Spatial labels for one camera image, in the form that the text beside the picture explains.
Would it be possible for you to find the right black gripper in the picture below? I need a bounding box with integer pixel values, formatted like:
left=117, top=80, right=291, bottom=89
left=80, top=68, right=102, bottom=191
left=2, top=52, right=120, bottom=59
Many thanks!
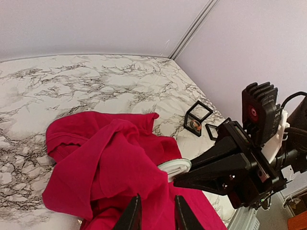
left=174, top=121, right=286, bottom=208

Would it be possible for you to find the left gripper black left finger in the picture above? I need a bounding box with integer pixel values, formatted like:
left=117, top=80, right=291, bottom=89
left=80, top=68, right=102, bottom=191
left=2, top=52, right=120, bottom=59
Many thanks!
left=112, top=194, right=142, bottom=230

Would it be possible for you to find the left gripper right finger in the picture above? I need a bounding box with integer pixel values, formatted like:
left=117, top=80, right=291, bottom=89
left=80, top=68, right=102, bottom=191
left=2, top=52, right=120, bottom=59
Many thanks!
left=175, top=195, right=204, bottom=230

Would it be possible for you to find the brown round brooch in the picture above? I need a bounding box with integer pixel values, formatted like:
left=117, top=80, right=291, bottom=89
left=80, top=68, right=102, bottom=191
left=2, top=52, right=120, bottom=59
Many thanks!
left=190, top=120, right=201, bottom=131

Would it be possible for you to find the red t-shirt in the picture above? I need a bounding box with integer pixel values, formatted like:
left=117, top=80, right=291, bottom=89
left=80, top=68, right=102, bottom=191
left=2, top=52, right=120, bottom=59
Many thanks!
left=42, top=112, right=225, bottom=230

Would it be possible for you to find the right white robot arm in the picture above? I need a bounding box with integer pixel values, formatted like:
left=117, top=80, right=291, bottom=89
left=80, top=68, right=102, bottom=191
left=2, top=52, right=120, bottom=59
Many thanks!
left=174, top=89, right=307, bottom=209

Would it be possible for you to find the black open display box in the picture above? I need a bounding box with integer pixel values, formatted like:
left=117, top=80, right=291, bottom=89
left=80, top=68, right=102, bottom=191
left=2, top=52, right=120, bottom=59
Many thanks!
left=205, top=117, right=232, bottom=141
left=183, top=100, right=213, bottom=137

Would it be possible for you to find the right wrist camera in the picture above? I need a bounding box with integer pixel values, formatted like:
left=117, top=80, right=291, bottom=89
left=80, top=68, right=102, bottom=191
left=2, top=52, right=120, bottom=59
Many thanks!
left=241, top=82, right=291, bottom=166

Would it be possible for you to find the right aluminium frame post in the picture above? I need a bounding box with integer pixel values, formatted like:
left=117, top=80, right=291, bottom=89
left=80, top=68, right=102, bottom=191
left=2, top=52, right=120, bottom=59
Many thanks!
left=168, top=0, right=219, bottom=60

